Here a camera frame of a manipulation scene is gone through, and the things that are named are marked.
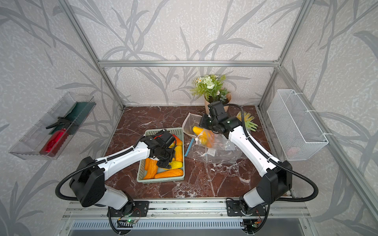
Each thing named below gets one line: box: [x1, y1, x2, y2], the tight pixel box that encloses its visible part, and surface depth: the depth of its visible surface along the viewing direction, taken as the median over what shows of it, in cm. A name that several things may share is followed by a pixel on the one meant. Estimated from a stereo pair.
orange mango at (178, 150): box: [174, 145, 184, 163], surface depth 89 cm
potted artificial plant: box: [189, 74, 232, 115], surface depth 98 cm
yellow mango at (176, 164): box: [168, 160, 184, 170], surface depth 84 cm
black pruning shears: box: [45, 116, 73, 130], surface depth 67 cm
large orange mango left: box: [143, 157, 158, 180], surface depth 82 cm
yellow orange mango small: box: [192, 125, 205, 136], surface depth 88 cm
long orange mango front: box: [154, 169, 184, 179], surface depth 82 cm
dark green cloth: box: [49, 101, 96, 135], surface depth 69 cm
